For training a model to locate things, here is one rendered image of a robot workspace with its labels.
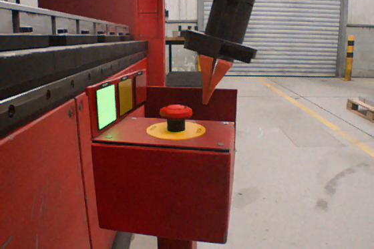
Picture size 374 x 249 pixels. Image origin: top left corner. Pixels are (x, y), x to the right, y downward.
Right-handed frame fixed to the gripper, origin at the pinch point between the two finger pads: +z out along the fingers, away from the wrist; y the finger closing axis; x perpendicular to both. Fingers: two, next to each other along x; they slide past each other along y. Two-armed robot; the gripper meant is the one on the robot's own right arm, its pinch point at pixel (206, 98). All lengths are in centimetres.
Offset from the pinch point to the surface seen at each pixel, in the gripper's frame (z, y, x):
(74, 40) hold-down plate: 2, 41, -31
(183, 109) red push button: -0.5, 1.5, 10.9
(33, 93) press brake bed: 5.9, 25.7, 5.1
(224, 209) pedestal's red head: 7.8, -6.4, 15.4
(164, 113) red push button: 0.4, 3.4, 11.6
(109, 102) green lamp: 1.4, 10.6, 11.0
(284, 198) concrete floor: 71, -52, -116
